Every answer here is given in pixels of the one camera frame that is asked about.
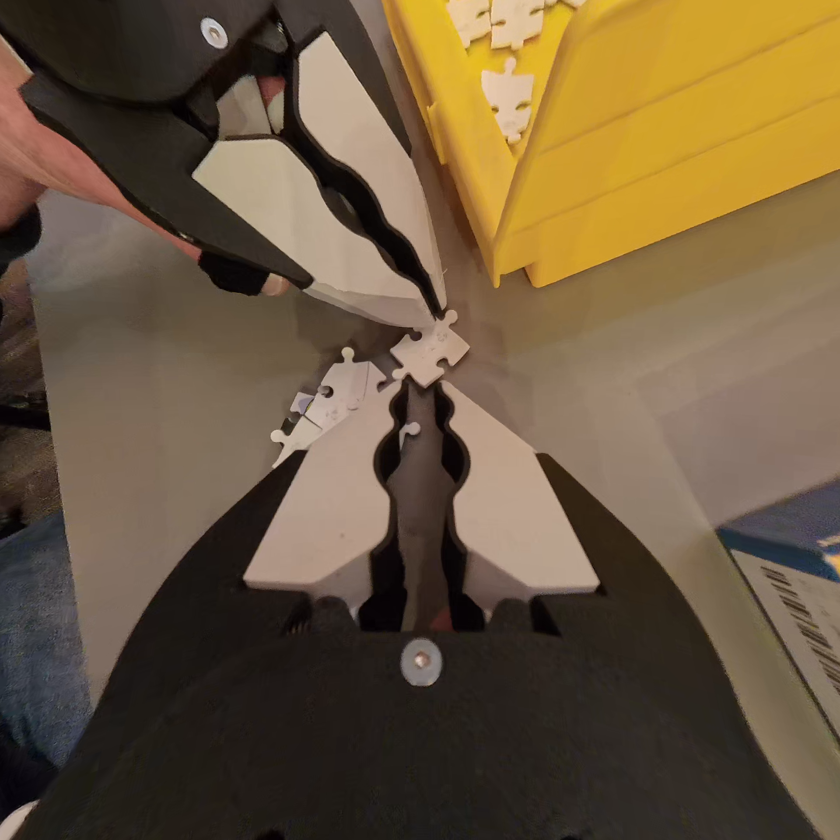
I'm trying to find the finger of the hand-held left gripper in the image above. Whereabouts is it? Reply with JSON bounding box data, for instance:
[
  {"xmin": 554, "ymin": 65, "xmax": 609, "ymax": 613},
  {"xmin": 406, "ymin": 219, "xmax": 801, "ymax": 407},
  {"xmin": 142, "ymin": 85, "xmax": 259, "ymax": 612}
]
[
  {"xmin": 193, "ymin": 134, "xmax": 437, "ymax": 329},
  {"xmin": 292, "ymin": 29, "xmax": 448, "ymax": 319}
]

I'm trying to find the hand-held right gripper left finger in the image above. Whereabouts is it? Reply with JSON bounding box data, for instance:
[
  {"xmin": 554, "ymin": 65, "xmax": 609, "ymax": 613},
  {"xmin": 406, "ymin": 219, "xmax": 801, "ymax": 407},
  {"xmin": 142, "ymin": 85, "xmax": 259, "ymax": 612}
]
[{"xmin": 244, "ymin": 379, "xmax": 411, "ymax": 632}]

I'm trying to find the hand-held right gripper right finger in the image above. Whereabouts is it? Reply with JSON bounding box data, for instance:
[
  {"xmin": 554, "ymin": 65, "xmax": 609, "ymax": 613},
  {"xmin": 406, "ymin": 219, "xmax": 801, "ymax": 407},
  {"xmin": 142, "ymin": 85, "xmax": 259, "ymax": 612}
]
[{"xmin": 436, "ymin": 381, "xmax": 599, "ymax": 632}]

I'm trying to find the yellow plastic bin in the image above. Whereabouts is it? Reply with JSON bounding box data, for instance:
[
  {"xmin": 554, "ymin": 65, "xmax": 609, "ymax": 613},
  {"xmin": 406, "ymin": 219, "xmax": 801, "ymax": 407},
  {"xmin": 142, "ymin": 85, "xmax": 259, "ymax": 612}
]
[{"xmin": 381, "ymin": 0, "xmax": 840, "ymax": 291}]

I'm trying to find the pile of puzzle pieces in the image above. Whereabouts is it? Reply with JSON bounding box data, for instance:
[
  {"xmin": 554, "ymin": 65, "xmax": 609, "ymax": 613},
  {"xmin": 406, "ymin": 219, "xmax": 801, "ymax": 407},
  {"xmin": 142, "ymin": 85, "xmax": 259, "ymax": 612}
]
[{"xmin": 446, "ymin": 0, "xmax": 585, "ymax": 144}]

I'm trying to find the blue puzzle box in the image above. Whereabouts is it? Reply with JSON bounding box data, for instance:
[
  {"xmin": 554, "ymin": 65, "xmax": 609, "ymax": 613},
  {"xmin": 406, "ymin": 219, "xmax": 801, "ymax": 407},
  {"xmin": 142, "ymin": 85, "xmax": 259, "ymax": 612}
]
[{"xmin": 715, "ymin": 478, "xmax": 840, "ymax": 732}]

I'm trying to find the person's left hand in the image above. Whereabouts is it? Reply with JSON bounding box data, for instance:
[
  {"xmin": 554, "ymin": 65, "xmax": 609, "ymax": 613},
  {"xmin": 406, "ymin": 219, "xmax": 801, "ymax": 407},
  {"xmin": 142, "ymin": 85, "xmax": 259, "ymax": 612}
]
[{"xmin": 0, "ymin": 54, "xmax": 203, "ymax": 258}]

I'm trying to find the person's leg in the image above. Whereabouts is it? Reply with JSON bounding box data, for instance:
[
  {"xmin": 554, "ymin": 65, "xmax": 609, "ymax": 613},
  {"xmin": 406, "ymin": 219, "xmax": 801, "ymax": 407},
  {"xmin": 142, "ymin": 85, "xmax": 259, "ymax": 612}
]
[{"xmin": 0, "ymin": 515, "xmax": 93, "ymax": 772}]

